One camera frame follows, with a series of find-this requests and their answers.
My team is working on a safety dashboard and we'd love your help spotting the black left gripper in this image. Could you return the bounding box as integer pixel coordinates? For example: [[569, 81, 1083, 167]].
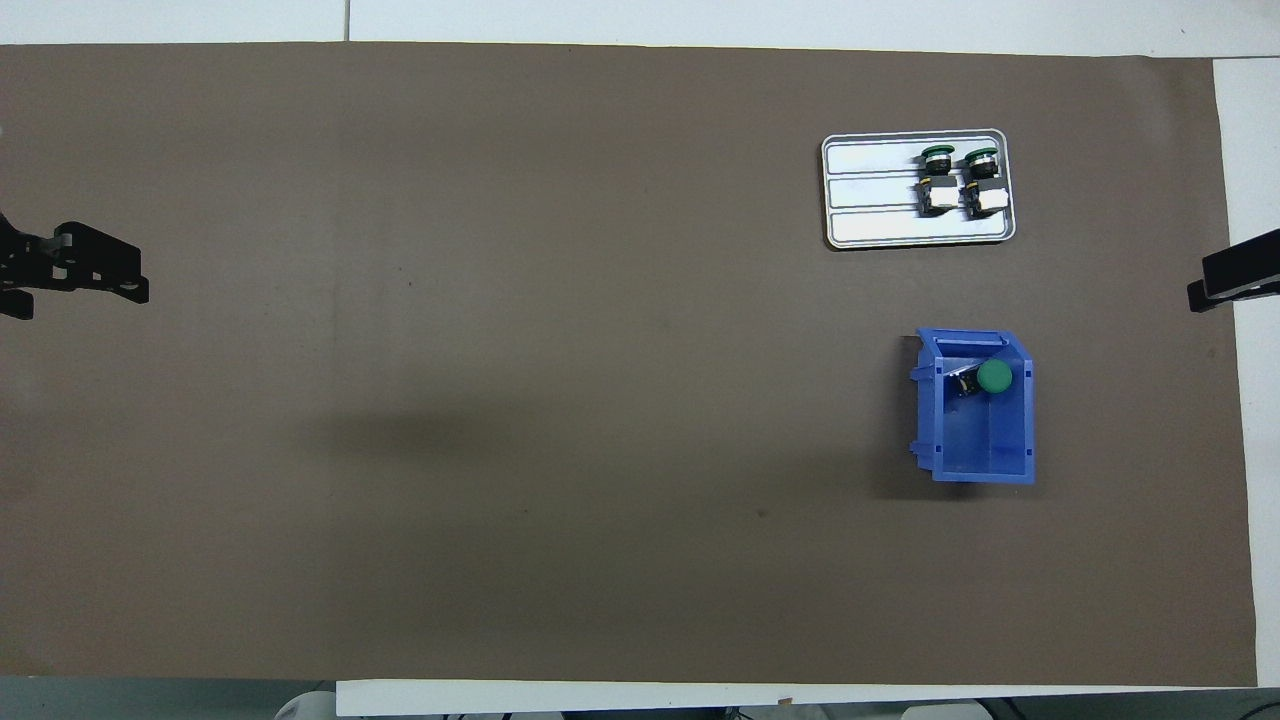
[[0, 212, 151, 322]]

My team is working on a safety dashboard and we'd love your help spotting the blue plastic storage bin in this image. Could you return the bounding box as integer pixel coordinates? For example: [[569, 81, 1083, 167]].
[[908, 328, 1037, 487]]

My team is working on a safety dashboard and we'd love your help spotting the green push button switch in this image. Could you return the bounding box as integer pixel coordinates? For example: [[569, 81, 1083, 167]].
[[915, 145, 959, 217], [948, 359, 1015, 399], [958, 147, 1009, 220]]

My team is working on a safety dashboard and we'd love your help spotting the brown paper table mat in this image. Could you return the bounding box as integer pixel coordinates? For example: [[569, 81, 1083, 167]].
[[0, 42, 1259, 689]]

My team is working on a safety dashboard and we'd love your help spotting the grey metal tray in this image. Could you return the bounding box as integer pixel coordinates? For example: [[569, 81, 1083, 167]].
[[821, 129, 1017, 251]]

